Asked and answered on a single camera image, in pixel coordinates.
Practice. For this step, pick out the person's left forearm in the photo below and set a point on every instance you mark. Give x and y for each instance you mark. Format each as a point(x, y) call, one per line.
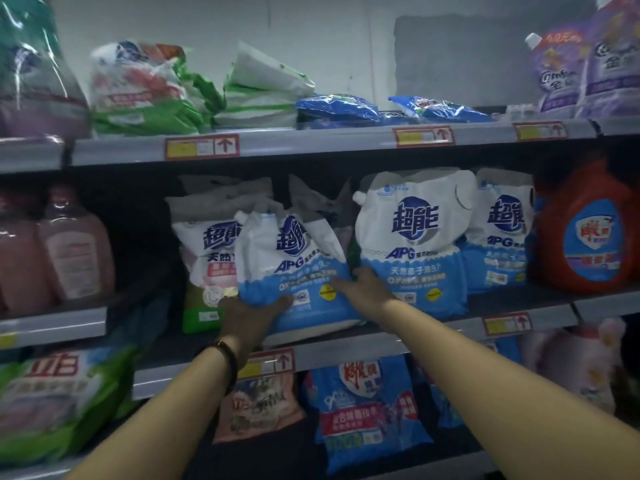
point(170, 419)

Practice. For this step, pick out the large white blue detergent pouch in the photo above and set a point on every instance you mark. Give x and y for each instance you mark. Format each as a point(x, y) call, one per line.
point(415, 234)

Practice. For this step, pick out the pink floral detergent bottle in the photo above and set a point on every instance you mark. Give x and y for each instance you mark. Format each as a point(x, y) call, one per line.
point(580, 362)

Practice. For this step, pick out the orange detergent bottle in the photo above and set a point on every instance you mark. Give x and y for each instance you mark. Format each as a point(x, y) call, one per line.
point(585, 229)

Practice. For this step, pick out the green white detergent pouch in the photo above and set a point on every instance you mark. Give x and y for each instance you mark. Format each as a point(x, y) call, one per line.
point(200, 307)

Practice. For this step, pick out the purple softener pouch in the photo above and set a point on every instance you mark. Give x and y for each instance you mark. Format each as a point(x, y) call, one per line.
point(612, 54)
point(557, 74)

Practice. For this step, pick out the orange pink powder bag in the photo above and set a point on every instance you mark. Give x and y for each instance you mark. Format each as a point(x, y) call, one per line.
point(257, 407)

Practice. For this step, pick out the person's left thumb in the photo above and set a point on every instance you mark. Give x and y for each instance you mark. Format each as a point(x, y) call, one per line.
point(280, 303)

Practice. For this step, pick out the large green white powder bag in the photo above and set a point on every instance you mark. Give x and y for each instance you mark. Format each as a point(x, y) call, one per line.
point(60, 399)

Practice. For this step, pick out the person's left hand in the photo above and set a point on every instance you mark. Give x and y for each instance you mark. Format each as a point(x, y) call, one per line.
point(245, 324)

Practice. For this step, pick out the blue red label powder bag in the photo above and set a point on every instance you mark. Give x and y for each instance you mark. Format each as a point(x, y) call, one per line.
point(367, 414)

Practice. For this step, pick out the white pink detergent pouch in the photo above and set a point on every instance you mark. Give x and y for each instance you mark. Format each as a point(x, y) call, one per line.
point(210, 244)

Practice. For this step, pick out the person's right thumb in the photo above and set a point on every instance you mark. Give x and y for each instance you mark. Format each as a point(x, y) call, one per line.
point(345, 284)

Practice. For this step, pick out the green white red powder bag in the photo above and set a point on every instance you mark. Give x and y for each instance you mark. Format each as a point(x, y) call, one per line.
point(145, 89)

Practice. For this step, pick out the person's right hand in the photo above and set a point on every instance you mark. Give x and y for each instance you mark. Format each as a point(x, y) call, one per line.
point(370, 297)

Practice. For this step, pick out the red yellow price tag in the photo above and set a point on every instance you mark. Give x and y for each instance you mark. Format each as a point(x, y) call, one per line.
point(202, 147)
point(540, 131)
point(267, 363)
point(507, 324)
point(423, 136)

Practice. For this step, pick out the grey metal shelf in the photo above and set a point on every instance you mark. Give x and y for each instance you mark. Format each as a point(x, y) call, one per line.
point(400, 342)
point(30, 154)
point(55, 322)
point(320, 142)

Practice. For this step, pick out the teal pink plastic bag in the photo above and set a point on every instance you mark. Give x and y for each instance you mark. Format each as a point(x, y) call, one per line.
point(35, 69)

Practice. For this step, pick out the person's right forearm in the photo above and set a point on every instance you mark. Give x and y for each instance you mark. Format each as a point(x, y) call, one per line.
point(490, 394)

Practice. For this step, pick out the grey white pouch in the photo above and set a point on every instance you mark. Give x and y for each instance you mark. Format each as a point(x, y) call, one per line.
point(312, 199)

